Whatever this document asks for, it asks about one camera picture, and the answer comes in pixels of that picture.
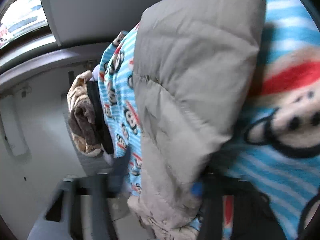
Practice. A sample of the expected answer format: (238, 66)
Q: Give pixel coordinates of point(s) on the folded black garment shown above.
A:
(101, 130)

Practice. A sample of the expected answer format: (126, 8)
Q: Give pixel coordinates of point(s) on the blue monkey print blanket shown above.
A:
(275, 139)

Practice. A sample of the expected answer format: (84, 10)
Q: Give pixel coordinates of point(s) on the window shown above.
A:
(21, 17)

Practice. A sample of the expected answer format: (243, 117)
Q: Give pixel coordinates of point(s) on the beige quilted puffer jacket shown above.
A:
(193, 63)

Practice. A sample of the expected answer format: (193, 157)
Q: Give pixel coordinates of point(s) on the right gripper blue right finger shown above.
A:
(211, 185)

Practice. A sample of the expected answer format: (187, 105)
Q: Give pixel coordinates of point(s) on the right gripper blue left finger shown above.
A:
(105, 184)

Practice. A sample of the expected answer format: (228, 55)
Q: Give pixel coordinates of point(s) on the purple duvet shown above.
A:
(111, 159)

